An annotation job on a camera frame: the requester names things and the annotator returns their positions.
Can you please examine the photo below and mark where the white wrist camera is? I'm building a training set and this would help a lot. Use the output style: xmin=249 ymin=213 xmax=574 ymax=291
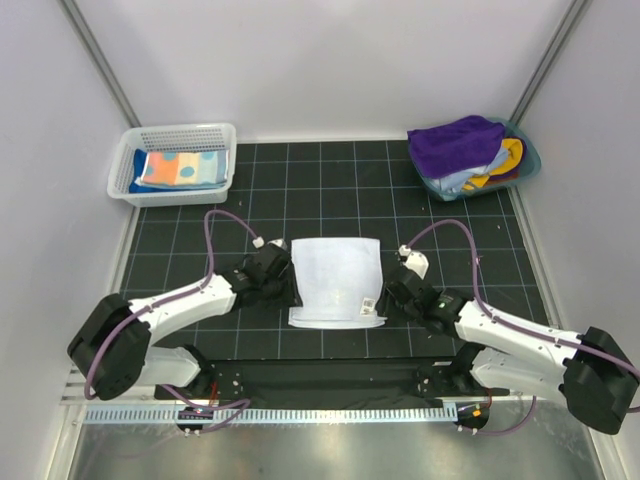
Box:
xmin=398 ymin=245 xmax=429 ymax=280
xmin=252 ymin=236 xmax=288 ymax=251

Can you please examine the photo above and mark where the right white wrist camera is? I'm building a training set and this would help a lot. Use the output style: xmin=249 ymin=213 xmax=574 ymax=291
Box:
xmin=398 ymin=245 xmax=429 ymax=280

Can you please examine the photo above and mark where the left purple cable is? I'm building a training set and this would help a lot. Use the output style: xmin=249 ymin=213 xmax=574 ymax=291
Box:
xmin=82 ymin=209 xmax=266 ymax=434

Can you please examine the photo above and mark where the purple cable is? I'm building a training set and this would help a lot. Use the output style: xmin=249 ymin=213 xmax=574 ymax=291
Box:
xmin=82 ymin=209 xmax=266 ymax=434
xmin=397 ymin=219 xmax=640 ymax=436

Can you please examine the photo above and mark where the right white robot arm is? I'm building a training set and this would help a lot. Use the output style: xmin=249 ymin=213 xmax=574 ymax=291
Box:
xmin=378 ymin=266 xmax=639 ymax=435

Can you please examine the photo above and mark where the white perforated plastic basket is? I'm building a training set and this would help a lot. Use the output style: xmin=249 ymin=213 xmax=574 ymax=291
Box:
xmin=107 ymin=123 xmax=237 ymax=208

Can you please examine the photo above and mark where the white slotted cable duct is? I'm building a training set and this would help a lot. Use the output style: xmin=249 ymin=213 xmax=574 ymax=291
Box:
xmin=83 ymin=403 xmax=458 ymax=426

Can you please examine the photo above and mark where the blue microfiber towel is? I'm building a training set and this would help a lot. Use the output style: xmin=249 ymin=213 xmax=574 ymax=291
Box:
xmin=128 ymin=149 xmax=152 ymax=194

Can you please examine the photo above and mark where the aluminium frame rail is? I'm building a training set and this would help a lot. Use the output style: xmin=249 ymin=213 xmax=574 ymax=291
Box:
xmin=62 ymin=364 xmax=609 ymax=406

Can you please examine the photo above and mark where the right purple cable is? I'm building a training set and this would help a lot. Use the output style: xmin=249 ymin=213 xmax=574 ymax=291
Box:
xmin=397 ymin=219 xmax=640 ymax=436

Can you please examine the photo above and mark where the yellow towel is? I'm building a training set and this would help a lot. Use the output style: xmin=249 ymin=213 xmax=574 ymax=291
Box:
xmin=462 ymin=137 xmax=527 ymax=192

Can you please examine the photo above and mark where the pale blue towel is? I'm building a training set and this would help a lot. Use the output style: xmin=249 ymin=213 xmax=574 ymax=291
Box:
xmin=425 ymin=147 xmax=509 ymax=196

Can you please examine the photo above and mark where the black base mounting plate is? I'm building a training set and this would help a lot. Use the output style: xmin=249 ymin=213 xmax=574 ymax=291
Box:
xmin=172 ymin=358 xmax=490 ymax=400

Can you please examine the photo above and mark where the white towel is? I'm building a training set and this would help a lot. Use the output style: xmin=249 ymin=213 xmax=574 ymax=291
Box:
xmin=288 ymin=237 xmax=386 ymax=330

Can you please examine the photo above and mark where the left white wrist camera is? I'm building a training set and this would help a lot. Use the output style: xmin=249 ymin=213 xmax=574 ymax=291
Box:
xmin=252 ymin=236 xmax=288 ymax=251

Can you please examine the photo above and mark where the purple towel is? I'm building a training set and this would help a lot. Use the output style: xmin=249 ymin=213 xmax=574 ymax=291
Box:
xmin=407 ymin=115 xmax=506 ymax=179

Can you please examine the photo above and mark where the black grid mat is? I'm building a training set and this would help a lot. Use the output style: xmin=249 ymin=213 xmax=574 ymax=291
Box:
xmin=115 ymin=140 xmax=551 ymax=360

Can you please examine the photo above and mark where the blue towel container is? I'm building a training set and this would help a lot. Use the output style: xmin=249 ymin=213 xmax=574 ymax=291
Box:
xmin=410 ymin=117 xmax=541 ymax=202

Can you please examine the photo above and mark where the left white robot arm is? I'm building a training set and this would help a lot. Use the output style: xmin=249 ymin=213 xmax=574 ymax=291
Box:
xmin=67 ymin=239 xmax=302 ymax=401

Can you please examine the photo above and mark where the light blue cartoon towel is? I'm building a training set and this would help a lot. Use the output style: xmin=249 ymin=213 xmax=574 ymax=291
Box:
xmin=141 ymin=150 xmax=230 ymax=191

